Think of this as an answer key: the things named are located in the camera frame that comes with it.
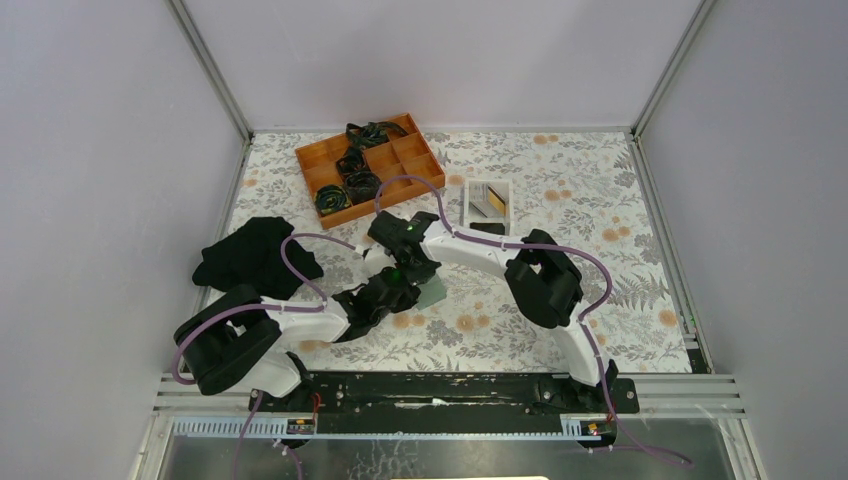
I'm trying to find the green leather card holder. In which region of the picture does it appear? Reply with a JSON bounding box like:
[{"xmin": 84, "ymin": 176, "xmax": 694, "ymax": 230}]
[{"xmin": 415, "ymin": 275, "xmax": 447, "ymax": 311}]

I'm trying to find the white plastic card box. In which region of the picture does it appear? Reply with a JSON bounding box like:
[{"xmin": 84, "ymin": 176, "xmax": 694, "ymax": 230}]
[{"xmin": 461, "ymin": 178, "xmax": 514, "ymax": 235}]

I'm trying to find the black cloth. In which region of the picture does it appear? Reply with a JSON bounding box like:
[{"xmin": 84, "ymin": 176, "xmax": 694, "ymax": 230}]
[{"xmin": 191, "ymin": 217, "xmax": 303, "ymax": 300}]

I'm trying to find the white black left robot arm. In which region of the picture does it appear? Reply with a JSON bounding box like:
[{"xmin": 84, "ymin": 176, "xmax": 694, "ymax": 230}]
[{"xmin": 171, "ymin": 267, "xmax": 421, "ymax": 411}]

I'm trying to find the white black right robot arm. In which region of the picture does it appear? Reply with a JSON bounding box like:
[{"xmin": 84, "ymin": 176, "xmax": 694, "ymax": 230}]
[{"xmin": 368, "ymin": 211, "xmax": 618, "ymax": 412}]

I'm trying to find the stack of white cards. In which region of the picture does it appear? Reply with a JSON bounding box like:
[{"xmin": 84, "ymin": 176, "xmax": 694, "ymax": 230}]
[{"xmin": 467, "ymin": 183, "xmax": 507, "ymax": 218}]

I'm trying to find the black card stack in box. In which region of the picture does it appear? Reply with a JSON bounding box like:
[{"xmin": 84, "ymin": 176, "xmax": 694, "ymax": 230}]
[{"xmin": 469, "ymin": 222, "xmax": 507, "ymax": 235}]

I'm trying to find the dark patterned rolled tie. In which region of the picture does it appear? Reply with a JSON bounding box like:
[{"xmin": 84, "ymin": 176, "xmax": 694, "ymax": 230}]
[{"xmin": 344, "ymin": 170, "xmax": 382, "ymax": 205}]

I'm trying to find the blue yellow rolled tie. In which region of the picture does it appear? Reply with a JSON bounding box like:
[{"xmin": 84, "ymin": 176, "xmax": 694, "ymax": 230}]
[{"xmin": 313, "ymin": 184, "xmax": 352, "ymax": 217}]

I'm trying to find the dark rolled tie middle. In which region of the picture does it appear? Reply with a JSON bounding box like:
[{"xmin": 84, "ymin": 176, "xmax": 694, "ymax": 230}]
[{"xmin": 335, "ymin": 147, "xmax": 370, "ymax": 179}]

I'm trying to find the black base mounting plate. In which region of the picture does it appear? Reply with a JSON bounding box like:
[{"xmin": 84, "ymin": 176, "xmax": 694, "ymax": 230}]
[{"xmin": 249, "ymin": 372, "xmax": 640, "ymax": 435}]

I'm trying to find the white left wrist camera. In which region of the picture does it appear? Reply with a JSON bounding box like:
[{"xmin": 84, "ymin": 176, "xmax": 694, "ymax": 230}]
[{"xmin": 355, "ymin": 244, "xmax": 395, "ymax": 276}]

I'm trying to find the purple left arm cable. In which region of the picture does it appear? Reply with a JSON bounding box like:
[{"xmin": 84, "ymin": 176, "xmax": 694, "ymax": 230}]
[{"xmin": 170, "ymin": 232, "xmax": 366, "ymax": 387}]

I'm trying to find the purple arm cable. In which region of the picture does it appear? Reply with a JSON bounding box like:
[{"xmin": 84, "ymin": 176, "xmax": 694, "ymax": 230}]
[
  {"xmin": 170, "ymin": 232, "xmax": 366, "ymax": 387},
  {"xmin": 373, "ymin": 174, "xmax": 696, "ymax": 470}
]

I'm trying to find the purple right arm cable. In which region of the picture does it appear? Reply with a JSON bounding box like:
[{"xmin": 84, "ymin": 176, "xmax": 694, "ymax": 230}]
[{"xmin": 373, "ymin": 174, "xmax": 696, "ymax": 470}]

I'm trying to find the aluminium frame rail front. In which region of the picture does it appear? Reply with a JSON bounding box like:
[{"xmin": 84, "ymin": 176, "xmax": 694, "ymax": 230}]
[{"xmin": 154, "ymin": 371, "xmax": 745, "ymax": 443}]

